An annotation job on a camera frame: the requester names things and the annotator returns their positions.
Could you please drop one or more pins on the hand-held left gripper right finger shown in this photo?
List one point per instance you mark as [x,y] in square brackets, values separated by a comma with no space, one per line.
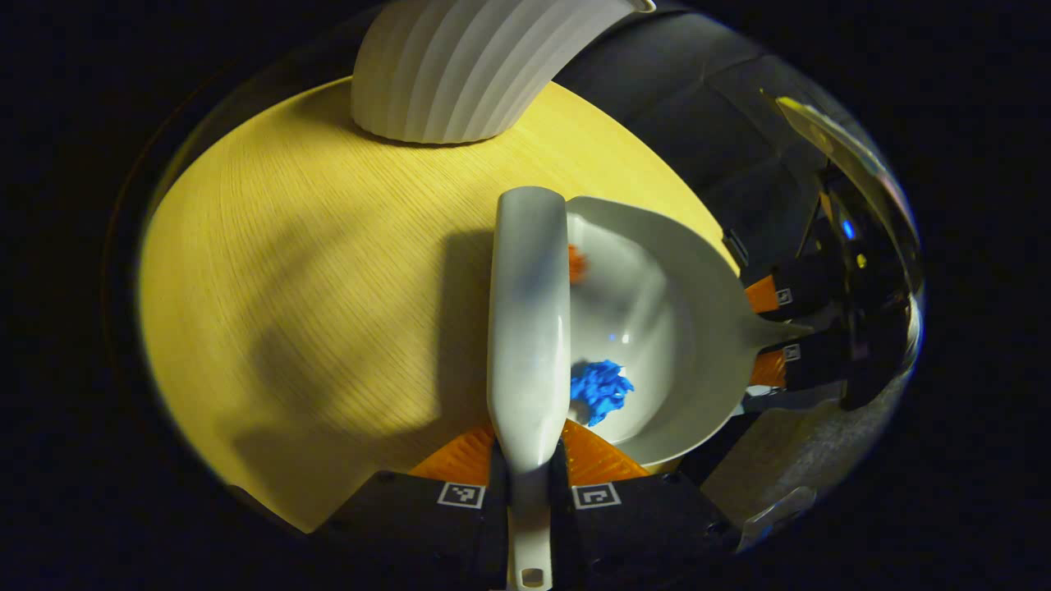
[640,525]

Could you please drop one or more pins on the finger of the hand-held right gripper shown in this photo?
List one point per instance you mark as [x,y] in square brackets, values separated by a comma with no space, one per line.
[809,283]
[813,361]

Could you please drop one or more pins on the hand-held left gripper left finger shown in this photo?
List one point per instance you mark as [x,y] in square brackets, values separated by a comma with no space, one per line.
[410,525]

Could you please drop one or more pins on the white dustpan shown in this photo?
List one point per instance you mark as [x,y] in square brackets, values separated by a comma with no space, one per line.
[681,328]

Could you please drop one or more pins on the blue paper scrap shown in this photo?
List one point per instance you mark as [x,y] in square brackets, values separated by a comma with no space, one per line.
[601,390]

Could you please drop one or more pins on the small white broom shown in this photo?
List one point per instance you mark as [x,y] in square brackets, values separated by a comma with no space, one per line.
[530,328]

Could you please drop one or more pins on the orange paper scrap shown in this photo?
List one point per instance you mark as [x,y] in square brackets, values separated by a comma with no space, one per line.
[576,263]

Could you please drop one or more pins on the black backdrop cloth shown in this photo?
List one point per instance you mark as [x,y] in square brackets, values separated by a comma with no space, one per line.
[673,98]

